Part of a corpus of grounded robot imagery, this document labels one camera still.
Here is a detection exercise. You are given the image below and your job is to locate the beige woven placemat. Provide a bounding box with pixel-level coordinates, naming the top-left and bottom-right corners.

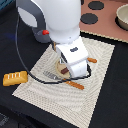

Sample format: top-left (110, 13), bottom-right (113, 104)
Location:
top-left (13, 38), bottom-right (114, 128)

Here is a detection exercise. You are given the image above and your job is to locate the beige bowl on stove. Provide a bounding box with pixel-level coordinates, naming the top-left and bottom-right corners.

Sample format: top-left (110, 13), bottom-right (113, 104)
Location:
top-left (116, 4), bottom-right (128, 31)

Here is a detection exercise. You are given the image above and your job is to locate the red tomato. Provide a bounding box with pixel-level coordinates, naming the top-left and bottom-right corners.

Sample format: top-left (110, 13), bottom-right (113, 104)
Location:
top-left (42, 30), bottom-right (49, 35)

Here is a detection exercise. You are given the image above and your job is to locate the round wooden plate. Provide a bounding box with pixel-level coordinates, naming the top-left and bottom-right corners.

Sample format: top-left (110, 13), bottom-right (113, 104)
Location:
top-left (55, 59), bottom-right (70, 79)

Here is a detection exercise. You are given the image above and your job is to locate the yellow bread loaf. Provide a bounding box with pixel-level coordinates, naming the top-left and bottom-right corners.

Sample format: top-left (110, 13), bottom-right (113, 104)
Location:
top-left (3, 71), bottom-right (28, 86)

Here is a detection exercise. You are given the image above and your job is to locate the brown sausage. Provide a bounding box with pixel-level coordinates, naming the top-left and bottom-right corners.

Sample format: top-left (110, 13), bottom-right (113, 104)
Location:
top-left (61, 67), bottom-right (69, 74)

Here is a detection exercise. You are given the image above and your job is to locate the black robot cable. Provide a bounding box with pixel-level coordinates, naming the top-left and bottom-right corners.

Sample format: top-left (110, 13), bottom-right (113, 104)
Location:
top-left (15, 13), bottom-right (93, 84)

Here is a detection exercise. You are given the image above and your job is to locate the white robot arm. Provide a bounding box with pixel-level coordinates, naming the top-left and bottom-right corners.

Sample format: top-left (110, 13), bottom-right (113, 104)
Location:
top-left (16, 0), bottom-right (88, 78)

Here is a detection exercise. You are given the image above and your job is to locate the knife with orange handle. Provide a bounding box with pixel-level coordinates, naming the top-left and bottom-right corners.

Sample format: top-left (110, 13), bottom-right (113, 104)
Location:
top-left (87, 58), bottom-right (97, 63)

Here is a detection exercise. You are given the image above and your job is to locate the fork with orange handle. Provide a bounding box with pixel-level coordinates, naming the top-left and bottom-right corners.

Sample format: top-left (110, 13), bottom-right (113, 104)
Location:
top-left (43, 71), bottom-right (84, 90)

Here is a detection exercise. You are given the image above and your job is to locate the brown toy stove top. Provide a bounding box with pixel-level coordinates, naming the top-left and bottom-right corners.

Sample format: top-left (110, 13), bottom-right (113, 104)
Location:
top-left (80, 0), bottom-right (128, 43)

